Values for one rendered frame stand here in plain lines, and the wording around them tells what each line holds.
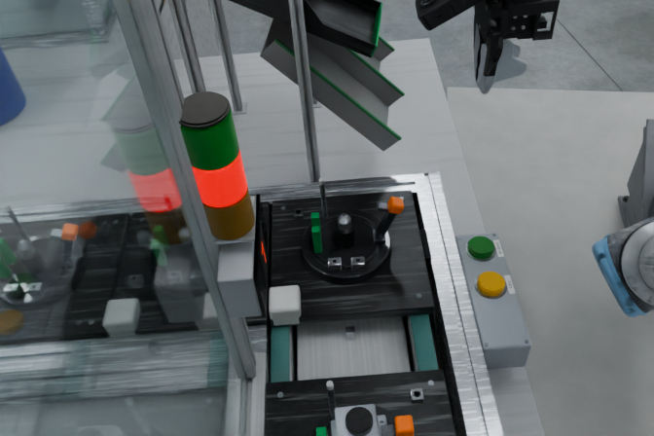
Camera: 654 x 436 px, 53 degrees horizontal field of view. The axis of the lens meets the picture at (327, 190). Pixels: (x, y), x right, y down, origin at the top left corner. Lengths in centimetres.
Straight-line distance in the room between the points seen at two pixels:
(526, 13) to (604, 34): 263
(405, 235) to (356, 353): 21
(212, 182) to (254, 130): 82
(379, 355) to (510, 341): 19
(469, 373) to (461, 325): 8
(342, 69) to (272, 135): 28
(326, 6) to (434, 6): 33
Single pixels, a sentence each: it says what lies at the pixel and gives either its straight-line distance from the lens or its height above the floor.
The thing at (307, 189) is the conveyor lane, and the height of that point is 96.
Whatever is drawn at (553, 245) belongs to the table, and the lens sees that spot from 122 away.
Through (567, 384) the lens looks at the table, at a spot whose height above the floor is 86.
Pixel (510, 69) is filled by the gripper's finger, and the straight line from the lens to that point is 88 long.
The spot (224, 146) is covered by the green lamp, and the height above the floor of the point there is 138.
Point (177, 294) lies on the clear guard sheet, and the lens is 58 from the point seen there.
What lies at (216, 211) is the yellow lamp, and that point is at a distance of 65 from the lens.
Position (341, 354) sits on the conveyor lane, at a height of 92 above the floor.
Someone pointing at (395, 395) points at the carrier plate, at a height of 97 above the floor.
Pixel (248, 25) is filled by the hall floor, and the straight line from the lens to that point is 349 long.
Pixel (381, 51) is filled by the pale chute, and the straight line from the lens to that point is 136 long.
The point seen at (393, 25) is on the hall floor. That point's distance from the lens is 339.
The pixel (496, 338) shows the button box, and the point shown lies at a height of 96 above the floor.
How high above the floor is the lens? 177
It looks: 45 degrees down
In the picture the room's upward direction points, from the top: 5 degrees counter-clockwise
